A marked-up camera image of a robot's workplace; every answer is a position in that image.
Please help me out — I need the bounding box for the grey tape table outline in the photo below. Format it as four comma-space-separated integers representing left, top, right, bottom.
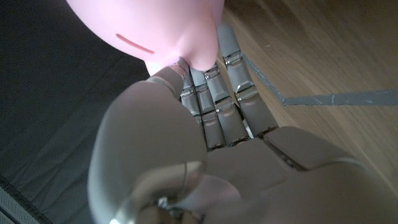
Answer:
242, 52, 398, 106

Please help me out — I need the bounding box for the grey perforated panel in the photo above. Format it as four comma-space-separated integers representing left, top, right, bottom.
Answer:
0, 177, 41, 224

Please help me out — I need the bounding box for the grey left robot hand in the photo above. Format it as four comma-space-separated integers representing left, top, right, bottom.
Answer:
86, 21, 398, 224

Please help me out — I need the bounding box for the pink plastic piggy bank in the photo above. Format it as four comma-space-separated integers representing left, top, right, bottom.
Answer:
65, 0, 225, 77

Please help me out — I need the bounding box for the black backdrop curtain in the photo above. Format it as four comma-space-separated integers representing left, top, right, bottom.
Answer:
0, 0, 150, 224

